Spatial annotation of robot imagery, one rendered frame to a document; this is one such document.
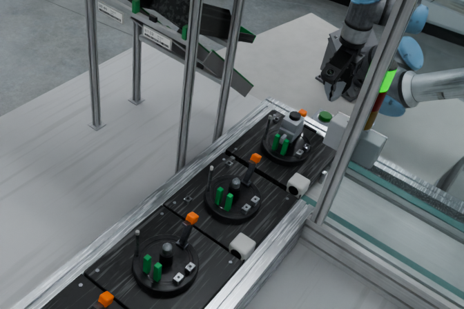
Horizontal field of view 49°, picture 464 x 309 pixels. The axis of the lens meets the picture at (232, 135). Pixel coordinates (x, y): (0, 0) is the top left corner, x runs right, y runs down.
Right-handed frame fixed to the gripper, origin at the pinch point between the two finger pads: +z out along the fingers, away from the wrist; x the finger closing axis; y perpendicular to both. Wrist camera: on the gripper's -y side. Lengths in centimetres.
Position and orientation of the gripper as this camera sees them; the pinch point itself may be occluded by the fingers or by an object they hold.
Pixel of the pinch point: (330, 98)
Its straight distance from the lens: 152.3
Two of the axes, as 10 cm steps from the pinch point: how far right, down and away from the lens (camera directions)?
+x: -8.0, -4.8, 3.6
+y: 5.8, -4.9, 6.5
